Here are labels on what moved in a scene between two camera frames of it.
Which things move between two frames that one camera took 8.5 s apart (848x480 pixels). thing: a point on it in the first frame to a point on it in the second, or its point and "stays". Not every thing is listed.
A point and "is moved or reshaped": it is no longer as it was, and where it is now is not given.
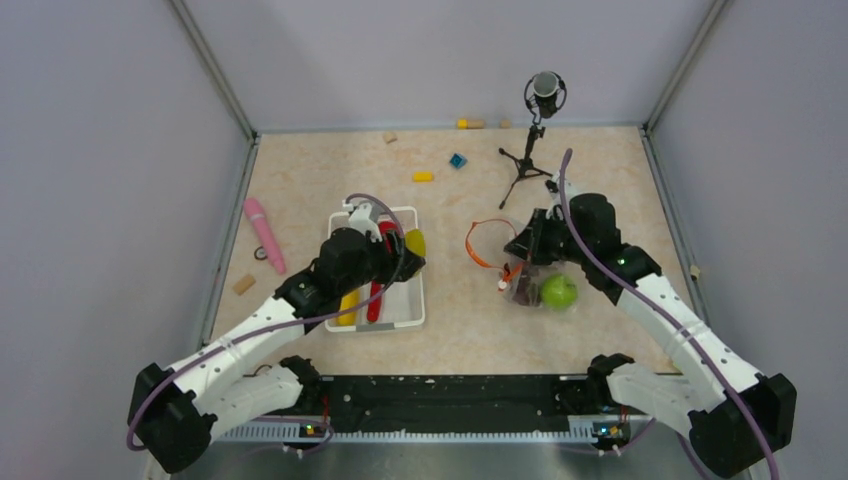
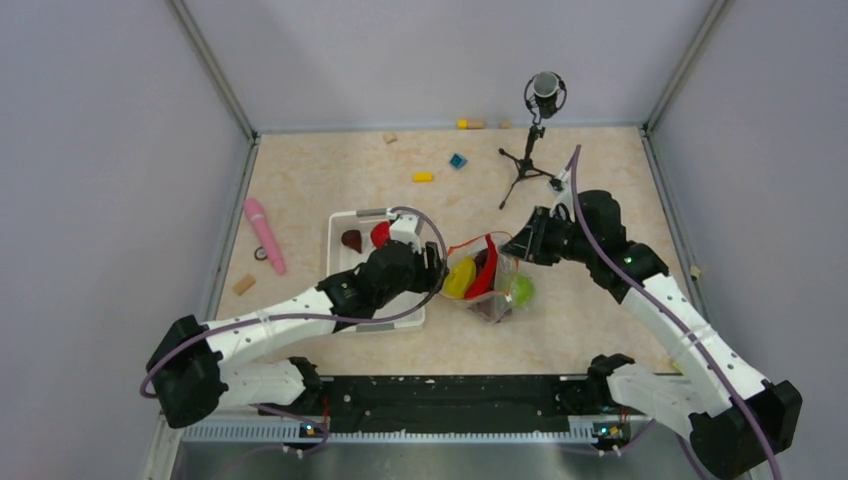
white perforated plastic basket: (402, 303) stays
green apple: (559, 292) to (524, 290)
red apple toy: (384, 227) stays
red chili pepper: (374, 305) is moved or reshaped
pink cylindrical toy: (256, 216) stays
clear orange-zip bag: (550, 286) to (482, 276)
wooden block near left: (243, 284) stays
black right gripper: (530, 241) stays
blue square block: (458, 160) stays
